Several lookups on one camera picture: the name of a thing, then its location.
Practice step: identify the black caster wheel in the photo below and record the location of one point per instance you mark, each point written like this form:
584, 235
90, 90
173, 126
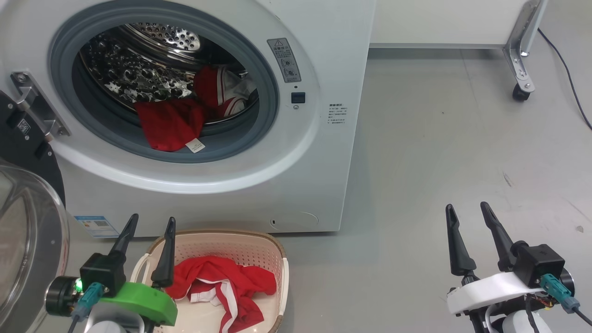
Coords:
521, 93

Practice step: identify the round glass washing machine door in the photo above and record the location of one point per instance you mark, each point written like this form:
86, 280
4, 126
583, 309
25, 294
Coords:
27, 240

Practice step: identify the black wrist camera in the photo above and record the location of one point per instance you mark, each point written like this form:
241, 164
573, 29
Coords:
104, 275
539, 263

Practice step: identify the cream perforated laundry basket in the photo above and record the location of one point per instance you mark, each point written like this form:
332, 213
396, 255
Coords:
259, 249

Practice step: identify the blue white energy label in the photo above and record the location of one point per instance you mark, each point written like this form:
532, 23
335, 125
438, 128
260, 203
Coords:
97, 226

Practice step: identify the red white jersey shirt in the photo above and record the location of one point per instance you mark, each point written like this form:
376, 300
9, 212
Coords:
171, 125

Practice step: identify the silver door hinge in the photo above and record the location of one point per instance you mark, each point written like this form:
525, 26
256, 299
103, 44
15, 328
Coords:
37, 108

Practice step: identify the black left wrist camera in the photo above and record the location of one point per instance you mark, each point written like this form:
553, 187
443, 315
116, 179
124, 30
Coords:
104, 275

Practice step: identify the metal wheeled cart leg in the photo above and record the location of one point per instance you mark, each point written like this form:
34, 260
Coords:
522, 51

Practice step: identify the white cabinet panel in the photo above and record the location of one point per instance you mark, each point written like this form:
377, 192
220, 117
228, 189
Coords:
439, 23

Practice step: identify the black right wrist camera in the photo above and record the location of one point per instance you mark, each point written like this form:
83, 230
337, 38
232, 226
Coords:
539, 263

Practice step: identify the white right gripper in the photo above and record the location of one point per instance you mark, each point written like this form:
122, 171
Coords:
485, 291

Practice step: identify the red white-striped shorts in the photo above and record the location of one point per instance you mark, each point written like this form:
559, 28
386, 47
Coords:
240, 282

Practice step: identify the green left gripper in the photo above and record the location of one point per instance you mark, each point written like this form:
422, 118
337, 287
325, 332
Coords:
143, 300

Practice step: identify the white front-load washing machine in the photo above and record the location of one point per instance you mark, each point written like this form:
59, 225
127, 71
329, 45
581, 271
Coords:
300, 162

